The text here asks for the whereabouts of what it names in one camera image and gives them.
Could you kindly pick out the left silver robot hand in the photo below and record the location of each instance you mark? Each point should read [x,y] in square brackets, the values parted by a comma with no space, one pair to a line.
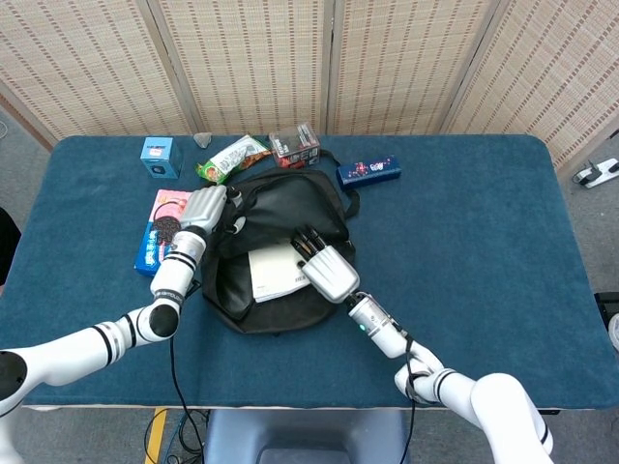
[205,208]

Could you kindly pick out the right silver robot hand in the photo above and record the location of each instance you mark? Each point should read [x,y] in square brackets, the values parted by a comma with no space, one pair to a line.
[331,273]

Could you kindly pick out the white paper notebook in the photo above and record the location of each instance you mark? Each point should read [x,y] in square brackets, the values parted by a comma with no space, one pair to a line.
[273,273]

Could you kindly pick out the black fabric backpack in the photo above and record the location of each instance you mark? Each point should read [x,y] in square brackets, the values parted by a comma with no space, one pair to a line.
[285,208]

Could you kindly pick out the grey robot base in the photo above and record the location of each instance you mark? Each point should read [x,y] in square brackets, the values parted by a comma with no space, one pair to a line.
[309,435]

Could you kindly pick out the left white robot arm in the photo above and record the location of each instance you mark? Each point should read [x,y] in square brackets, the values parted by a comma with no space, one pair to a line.
[169,280]

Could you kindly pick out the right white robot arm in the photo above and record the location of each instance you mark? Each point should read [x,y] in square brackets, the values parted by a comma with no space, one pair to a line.
[498,396]

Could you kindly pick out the green snack bag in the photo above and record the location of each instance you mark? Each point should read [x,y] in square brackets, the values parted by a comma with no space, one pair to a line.
[227,162]

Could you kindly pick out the blue Oreo cookie box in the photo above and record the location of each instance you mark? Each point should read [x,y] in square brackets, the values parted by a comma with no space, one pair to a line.
[155,241]

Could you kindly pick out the light blue speaker box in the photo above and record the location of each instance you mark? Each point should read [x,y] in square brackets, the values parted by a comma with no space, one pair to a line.
[159,157]

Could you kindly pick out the small grey triangular object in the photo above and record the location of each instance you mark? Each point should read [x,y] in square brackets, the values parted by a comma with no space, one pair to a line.
[203,139]

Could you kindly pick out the dark blue pencil case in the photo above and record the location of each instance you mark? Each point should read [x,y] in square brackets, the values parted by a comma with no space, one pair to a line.
[367,171]

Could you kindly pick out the clear plastic box dark contents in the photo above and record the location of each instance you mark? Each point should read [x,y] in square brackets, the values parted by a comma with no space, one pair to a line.
[295,145]

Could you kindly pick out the blue table cloth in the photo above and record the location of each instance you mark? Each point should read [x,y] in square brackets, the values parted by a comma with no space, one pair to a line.
[459,270]

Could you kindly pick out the woven bamboo folding screen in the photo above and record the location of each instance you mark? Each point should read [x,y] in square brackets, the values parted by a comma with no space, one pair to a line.
[256,63]

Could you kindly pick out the black rounded object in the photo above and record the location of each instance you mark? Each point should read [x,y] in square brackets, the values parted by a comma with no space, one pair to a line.
[7,246]

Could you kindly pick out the white power strip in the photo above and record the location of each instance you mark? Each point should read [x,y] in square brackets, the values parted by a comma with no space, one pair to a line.
[597,174]

